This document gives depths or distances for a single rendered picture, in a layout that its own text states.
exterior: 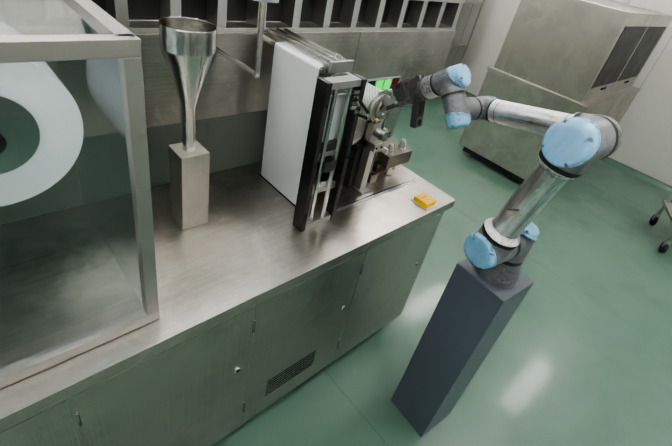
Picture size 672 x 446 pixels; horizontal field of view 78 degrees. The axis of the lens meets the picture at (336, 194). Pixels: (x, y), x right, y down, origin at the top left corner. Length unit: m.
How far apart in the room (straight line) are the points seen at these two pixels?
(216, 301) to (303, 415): 0.99
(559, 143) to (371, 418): 1.48
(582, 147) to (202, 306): 1.03
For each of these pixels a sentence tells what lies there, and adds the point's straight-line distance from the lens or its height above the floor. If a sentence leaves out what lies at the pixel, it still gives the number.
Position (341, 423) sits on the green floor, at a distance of 2.09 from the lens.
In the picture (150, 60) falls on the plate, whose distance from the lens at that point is 1.43.
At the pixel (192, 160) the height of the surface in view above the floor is 1.16.
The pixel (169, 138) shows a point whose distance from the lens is 1.56.
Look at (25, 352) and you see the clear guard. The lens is 1.12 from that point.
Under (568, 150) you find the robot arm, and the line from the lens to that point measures 1.14.
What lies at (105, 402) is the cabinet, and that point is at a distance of 1.29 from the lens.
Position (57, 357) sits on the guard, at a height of 0.92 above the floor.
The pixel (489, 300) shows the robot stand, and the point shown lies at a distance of 1.53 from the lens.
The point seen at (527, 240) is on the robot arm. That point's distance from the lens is 1.45.
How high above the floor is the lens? 1.82
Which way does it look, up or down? 33 degrees down
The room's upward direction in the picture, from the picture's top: 13 degrees clockwise
